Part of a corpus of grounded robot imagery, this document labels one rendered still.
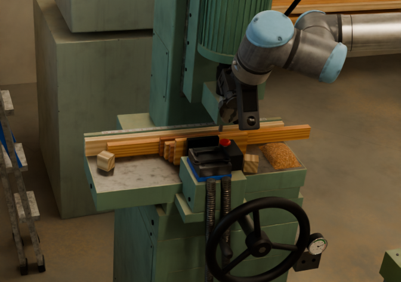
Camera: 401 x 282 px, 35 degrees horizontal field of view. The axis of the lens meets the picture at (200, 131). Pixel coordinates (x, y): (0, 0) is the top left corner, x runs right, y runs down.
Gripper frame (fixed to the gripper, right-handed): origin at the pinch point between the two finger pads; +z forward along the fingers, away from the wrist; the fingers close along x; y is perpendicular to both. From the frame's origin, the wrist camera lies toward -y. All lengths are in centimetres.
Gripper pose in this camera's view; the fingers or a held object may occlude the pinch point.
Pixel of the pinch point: (228, 122)
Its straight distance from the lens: 161.3
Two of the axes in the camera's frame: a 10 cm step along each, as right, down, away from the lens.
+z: -2.3, 4.9, 8.4
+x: -9.5, 0.8, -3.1
